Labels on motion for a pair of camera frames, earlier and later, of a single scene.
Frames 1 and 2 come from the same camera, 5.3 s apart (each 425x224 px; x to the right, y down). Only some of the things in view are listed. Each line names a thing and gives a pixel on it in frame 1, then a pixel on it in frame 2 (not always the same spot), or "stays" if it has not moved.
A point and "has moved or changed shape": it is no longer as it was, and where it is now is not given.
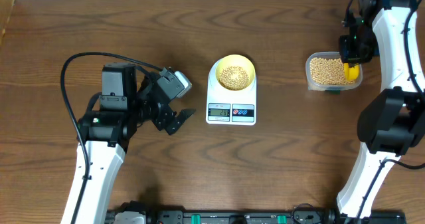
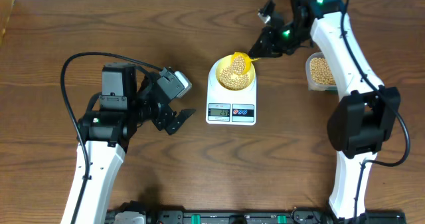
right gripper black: x=347 y=55 -> x=269 y=50
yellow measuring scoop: x=351 y=73 has moved or changed shape
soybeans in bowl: x=234 y=78 stays
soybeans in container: x=328 y=71 stays
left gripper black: x=163 y=119 stays
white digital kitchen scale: x=226 y=107 stays
